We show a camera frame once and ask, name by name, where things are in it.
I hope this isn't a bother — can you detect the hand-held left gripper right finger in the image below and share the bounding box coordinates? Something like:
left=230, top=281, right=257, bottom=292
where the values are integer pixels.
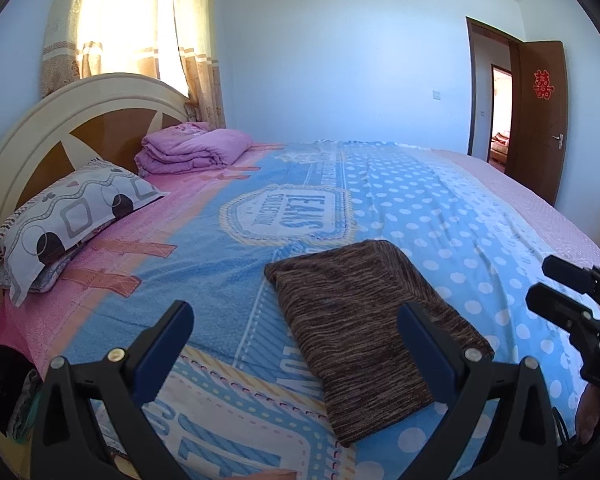
left=397, top=301, right=560, bottom=480

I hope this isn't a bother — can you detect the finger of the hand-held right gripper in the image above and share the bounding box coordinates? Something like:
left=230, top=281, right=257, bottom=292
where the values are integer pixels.
left=542, top=255, right=600, bottom=298
left=526, top=284, right=600, bottom=343

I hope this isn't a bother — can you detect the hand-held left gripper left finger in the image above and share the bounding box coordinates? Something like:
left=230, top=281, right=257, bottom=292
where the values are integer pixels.
left=30, top=300, right=195, bottom=480

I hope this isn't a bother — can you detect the brown knit sweater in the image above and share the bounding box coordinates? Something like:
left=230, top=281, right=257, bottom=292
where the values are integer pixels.
left=264, top=240, right=495, bottom=448

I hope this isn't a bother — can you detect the dark clothes pile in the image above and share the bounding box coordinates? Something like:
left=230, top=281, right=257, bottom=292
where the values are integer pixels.
left=0, top=317, right=43, bottom=443

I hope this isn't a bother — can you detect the pink dotted bed sheet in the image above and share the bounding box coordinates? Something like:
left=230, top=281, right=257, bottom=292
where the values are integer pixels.
left=432, top=149, right=600, bottom=261

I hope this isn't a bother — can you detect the sofa in next room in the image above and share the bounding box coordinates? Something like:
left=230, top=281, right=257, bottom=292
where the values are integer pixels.
left=490, top=131, right=510, bottom=161

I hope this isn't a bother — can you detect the brown wooden door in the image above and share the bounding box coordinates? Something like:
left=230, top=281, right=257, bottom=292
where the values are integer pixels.
left=508, top=41, right=565, bottom=206

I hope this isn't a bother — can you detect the bed with blue sheet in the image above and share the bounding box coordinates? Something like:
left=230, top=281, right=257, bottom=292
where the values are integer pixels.
left=0, top=140, right=600, bottom=480

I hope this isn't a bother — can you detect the grey patterned pillow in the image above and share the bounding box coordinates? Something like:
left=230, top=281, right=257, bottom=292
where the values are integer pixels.
left=0, top=156, right=171, bottom=307

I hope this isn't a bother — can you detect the red paper door decoration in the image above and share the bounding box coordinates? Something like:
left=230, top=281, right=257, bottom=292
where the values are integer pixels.
left=532, top=69, right=552, bottom=100

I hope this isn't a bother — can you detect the folded pink quilt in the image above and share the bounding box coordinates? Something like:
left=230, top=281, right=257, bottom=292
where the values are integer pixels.
left=135, top=121, right=255, bottom=177

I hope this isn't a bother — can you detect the cream wooden bed headboard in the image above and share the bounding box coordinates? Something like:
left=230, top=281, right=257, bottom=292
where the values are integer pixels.
left=0, top=72, right=188, bottom=321

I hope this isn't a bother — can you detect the brown door frame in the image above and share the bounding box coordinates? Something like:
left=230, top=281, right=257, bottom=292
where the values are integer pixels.
left=466, top=16, right=523, bottom=161

